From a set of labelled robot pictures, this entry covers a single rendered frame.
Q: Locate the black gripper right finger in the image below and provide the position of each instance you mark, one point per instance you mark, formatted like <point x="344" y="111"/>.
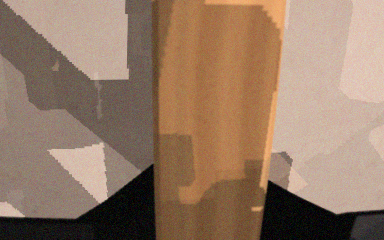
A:
<point x="287" y="216"/>

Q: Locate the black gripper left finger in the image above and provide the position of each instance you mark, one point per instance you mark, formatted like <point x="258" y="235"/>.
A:
<point x="128" y="214"/>

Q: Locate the wooden side rail with metal hooks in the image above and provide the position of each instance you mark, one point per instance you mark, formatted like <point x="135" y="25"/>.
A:
<point x="215" y="83"/>

